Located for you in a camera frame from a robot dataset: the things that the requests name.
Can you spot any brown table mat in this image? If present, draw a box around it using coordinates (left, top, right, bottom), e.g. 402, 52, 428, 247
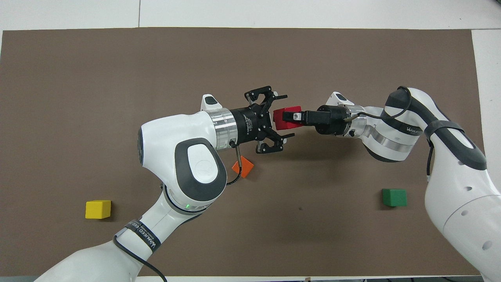
0, 27, 499, 277

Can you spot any red wooden block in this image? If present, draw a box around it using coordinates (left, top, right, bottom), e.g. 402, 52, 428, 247
273, 106, 303, 131

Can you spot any black velcro cable strap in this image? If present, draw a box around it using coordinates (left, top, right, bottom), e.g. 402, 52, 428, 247
395, 117, 424, 137
424, 121, 465, 138
124, 219, 162, 252

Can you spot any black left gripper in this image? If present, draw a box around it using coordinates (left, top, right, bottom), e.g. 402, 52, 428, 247
230, 86, 308, 154

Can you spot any orange wooden block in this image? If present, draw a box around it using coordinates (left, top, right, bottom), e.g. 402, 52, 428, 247
232, 156, 254, 179

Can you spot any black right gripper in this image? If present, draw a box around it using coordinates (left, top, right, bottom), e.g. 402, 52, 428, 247
306, 105, 350, 136

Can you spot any yellow wooden block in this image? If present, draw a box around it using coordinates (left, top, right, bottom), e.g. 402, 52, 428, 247
85, 200, 112, 219

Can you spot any green wooden block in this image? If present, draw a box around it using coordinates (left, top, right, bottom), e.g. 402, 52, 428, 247
382, 189, 407, 207

